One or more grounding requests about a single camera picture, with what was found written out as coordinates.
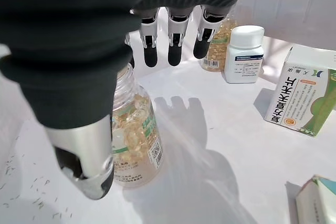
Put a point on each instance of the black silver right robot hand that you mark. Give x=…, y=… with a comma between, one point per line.
x=65, y=37

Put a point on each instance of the clear yellow capsule bottle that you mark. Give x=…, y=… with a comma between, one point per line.
x=219, y=51
x=136, y=134

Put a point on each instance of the blue white cart drawer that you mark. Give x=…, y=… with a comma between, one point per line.
x=210, y=134

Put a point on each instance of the white pill bottle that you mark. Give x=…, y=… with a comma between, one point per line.
x=244, y=58

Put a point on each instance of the white box green wave print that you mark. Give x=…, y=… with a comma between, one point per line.
x=302, y=95

